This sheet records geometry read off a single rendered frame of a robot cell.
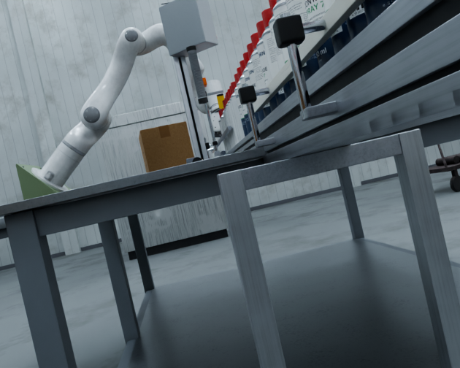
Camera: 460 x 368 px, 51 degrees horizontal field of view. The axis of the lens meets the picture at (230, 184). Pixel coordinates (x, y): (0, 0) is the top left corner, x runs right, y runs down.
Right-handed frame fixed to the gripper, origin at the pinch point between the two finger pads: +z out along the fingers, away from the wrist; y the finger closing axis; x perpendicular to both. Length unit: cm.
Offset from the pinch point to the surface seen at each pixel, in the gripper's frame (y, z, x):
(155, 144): -33.3, -18.4, 23.3
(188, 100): -14.9, -6.1, -33.5
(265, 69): -2, 37, -113
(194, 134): -15.5, 7.0, -29.6
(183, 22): -10, -28, -52
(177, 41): -14, -23, -48
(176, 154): -24.1, -11.9, 26.8
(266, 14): -1, 31, -122
